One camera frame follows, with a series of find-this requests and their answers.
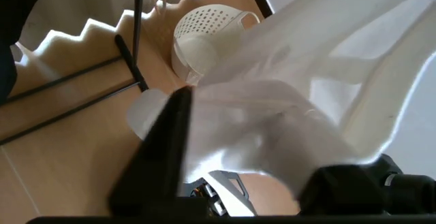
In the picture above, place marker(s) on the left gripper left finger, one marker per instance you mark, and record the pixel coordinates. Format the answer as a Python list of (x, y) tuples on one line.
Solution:
[(160, 169)]

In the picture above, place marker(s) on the white laundry basket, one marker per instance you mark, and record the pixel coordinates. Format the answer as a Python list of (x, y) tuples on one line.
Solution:
[(201, 47)]

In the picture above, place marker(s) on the white garment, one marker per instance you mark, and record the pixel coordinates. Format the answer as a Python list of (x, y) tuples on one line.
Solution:
[(306, 81)]

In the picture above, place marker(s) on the black shorts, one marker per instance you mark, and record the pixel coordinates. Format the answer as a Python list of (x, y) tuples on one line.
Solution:
[(13, 13)]

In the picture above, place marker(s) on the black clothes rack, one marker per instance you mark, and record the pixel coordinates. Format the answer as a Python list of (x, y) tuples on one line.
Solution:
[(131, 64)]

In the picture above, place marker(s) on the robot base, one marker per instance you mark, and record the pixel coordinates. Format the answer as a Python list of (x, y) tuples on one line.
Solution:
[(231, 196)]

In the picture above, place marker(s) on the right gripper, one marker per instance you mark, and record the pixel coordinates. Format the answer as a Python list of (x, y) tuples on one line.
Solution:
[(412, 193)]

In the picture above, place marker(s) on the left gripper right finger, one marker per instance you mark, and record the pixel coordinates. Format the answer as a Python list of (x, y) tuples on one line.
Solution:
[(340, 190)]

